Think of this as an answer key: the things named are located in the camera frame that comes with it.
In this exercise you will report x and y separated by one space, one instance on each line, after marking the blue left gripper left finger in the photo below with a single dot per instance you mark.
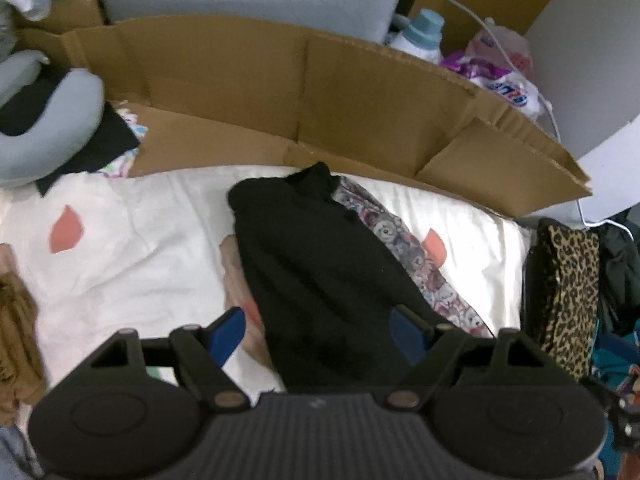
225 335

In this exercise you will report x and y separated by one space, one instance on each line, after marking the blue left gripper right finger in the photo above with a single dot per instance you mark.
410 333

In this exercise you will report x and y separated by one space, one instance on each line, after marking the black bear-pattern shorts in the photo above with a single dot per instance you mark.
326 263

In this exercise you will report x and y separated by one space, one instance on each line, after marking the cream bear print duvet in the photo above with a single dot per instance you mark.
153 253

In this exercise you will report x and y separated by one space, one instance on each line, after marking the leopard print garment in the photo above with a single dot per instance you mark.
561 294

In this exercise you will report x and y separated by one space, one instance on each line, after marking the teal printed garment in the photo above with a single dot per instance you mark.
615 362

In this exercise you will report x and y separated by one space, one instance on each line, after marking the brown crumpled garment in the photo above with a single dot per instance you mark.
23 380

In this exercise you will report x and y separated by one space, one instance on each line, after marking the black jacket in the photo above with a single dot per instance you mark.
619 276

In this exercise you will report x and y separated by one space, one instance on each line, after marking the black cloth under pillow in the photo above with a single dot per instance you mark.
112 138

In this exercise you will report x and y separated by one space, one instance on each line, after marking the light blue denim garment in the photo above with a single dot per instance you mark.
17 461

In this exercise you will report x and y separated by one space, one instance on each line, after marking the brown cardboard box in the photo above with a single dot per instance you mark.
216 90

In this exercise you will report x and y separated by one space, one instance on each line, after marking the light blue neck pillow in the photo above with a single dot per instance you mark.
69 119

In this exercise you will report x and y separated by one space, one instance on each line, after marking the purple snack packet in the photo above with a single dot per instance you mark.
498 59

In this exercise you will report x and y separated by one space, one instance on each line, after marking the blue detergent bottle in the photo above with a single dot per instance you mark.
422 37

